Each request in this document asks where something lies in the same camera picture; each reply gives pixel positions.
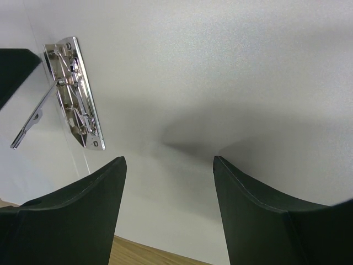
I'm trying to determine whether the beige paper folder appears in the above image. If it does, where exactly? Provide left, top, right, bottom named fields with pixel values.
left=0, top=199, right=19, bottom=208

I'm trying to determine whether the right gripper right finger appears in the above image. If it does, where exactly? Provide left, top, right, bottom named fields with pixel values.
left=213, top=156, right=352, bottom=264

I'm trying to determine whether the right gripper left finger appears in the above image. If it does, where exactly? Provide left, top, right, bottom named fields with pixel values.
left=1, top=157, right=127, bottom=264

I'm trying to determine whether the metal folder clip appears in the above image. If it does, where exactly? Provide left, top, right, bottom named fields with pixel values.
left=10, top=36, right=106, bottom=151

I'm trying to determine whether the white paper sheet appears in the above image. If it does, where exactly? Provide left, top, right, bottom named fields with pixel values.
left=1, top=1, right=352, bottom=264

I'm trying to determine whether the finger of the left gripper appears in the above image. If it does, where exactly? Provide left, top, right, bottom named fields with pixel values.
left=1, top=48, right=41, bottom=109

